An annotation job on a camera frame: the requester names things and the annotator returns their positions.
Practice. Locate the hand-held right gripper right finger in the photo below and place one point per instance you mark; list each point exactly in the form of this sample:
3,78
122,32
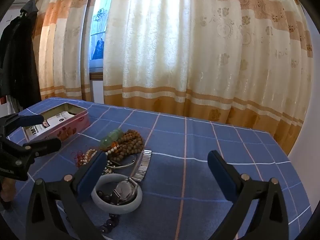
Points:
222,177

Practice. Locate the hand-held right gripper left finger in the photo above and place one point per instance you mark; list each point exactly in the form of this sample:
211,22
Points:
91,177

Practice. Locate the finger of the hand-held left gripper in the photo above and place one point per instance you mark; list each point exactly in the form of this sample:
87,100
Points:
47,145
28,120

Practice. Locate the pink tin box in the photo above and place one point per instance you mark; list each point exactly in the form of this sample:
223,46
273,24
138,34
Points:
70,128

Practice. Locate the silver bangle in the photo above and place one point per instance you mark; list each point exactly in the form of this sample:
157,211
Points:
122,165

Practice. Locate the white jade bangle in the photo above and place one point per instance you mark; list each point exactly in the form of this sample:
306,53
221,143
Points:
130,205

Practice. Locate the white printed card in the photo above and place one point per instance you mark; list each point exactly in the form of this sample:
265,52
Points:
57,120

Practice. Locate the blue checked tablecloth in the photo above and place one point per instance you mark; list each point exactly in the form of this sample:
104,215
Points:
200,142

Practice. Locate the dark hanging coat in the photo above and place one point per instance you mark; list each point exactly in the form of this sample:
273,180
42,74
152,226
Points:
17,55

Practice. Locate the narrow cream orange curtain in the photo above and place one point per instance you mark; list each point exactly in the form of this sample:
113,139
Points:
62,42

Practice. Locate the window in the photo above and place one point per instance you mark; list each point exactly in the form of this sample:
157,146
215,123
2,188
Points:
98,35

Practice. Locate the wide cream orange curtain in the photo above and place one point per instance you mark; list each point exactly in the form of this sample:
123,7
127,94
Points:
187,42

